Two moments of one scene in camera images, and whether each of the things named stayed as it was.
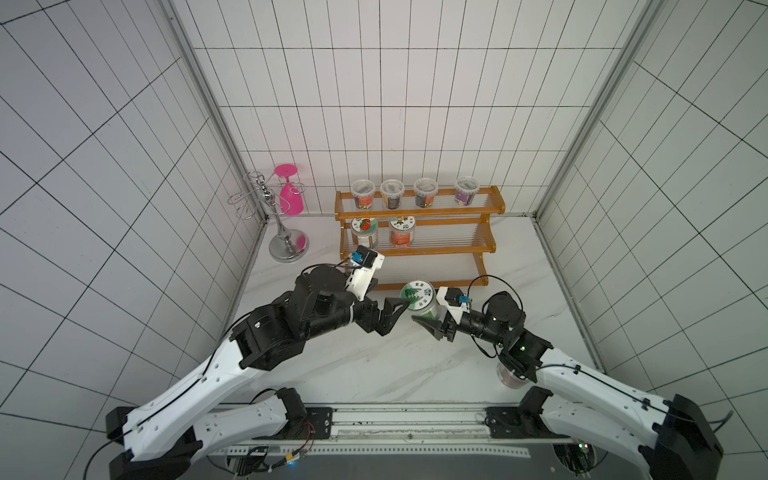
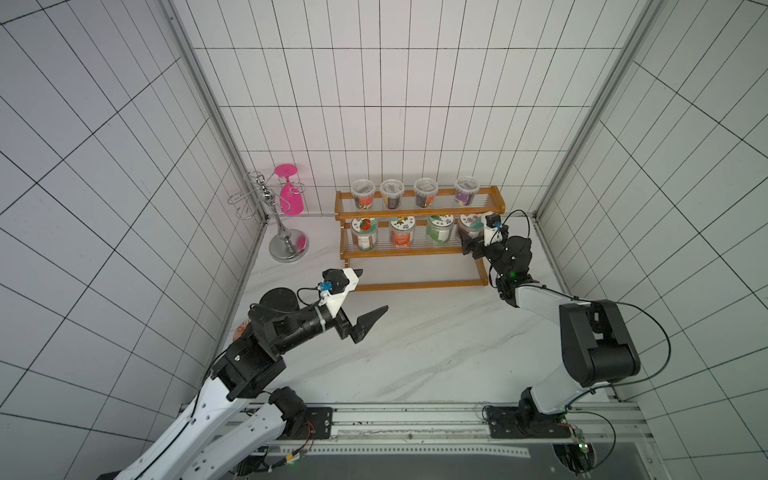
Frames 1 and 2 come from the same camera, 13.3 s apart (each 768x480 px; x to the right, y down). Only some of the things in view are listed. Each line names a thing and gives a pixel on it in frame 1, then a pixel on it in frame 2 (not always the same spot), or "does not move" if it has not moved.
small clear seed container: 363,192 does not move
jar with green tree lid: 421,299 -> 439,228
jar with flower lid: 402,230 does not move
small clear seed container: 466,188 does not move
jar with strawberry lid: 364,232 does not move
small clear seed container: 425,189 does not move
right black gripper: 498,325 -> 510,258
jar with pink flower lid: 510,379 -> 472,224
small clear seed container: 392,191 does not move
